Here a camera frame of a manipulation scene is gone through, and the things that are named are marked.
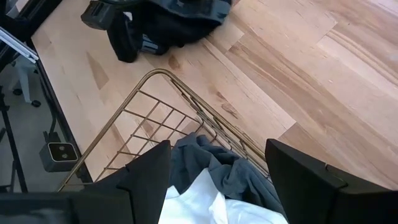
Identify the silver aluminium rail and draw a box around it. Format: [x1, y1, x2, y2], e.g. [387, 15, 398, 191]
[0, 26, 40, 64]

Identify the black tripod stand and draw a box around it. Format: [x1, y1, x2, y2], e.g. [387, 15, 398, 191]
[0, 86, 29, 194]

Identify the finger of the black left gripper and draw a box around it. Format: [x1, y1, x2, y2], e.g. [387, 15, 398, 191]
[80, 0, 118, 31]
[140, 33, 163, 56]

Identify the blue and white office chair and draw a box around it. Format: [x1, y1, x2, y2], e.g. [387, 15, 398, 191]
[11, 57, 42, 109]

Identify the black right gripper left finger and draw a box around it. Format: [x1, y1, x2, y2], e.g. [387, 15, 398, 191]
[81, 140, 172, 224]

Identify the black rig frame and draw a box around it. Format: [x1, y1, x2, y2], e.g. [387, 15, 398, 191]
[0, 0, 94, 184]

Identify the gold wire basket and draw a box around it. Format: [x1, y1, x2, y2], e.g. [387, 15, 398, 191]
[57, 68, 272, 193]

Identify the black cloth with white label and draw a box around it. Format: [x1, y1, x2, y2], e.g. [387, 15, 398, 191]
[106, 9, 233, 63]

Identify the dark grey cloth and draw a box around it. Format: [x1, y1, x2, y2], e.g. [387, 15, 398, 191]
[169, 133, 287, 218]

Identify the small table-level camera box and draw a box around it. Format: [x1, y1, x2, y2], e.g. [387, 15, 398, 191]
[39, 141, 80, 174]

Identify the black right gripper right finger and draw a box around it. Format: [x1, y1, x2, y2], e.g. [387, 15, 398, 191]
[265, 139, 398, 224]

